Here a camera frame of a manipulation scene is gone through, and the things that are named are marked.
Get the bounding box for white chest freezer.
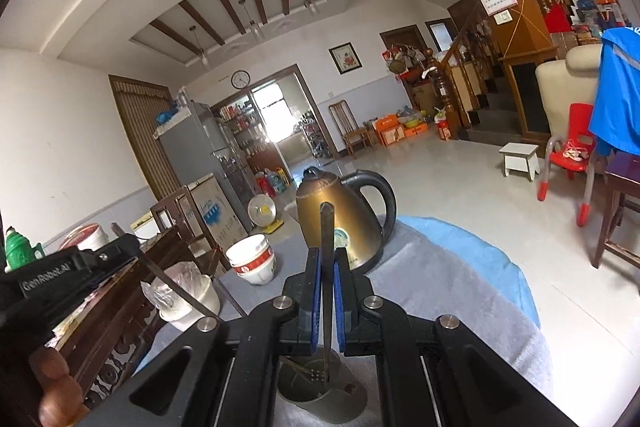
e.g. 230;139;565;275
187;174;253;248

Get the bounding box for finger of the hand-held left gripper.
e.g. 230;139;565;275
76;233;142;276

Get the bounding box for blue table cover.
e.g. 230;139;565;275
395;215;542;328

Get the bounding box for grey tablecloth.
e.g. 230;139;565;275
135;207;553;427

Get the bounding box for white red rice cooker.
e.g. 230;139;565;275
60;223;110;253

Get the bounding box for cream armchair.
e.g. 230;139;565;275
535;44;606;142

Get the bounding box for red child chair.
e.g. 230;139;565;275
537;103;598;228

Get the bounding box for red white carton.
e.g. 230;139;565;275
434;107;452;141

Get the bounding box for white small stool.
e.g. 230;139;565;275
499;142;541;182

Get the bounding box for dark wooden side table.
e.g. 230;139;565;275
591;152;640;270

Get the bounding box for grey utensil holder cup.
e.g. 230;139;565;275
277;354;368;418

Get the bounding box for shelf with bottles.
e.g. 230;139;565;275
215;99;281;168

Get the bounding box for clear plastic bag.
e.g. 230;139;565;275
141;262;208;314

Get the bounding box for grey refrigerator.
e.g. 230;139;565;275
157;102;253;208

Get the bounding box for orange cardboard boxes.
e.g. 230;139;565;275
375;114;431;145

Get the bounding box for white ceramic pot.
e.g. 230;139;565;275
157;274;221;333

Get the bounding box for small electric heater fan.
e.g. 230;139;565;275
247;194;286;235

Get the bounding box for framed flower picture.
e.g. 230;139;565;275
328;43;363;75

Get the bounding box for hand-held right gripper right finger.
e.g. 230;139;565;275
334;248;576;427

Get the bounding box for dark wooden chair frame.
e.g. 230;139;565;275
150;187;221;258

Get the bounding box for white red-banded bowl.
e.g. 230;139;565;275
226;234;272;260
232;251;278;286

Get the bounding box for blue jacket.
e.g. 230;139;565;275
588;27;640;158

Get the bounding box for green thermos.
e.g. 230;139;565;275
5;227;45;272

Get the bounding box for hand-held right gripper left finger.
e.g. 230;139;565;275
75;247;324;427

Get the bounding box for wooden dining chair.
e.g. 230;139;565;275
328;100;376;158

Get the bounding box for gold electric kettle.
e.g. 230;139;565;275
295;167;398;275

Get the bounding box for dark chopstick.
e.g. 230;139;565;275
110;222;222;323
319;202;335;390

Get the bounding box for person's left hand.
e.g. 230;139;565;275
27;346;86;427

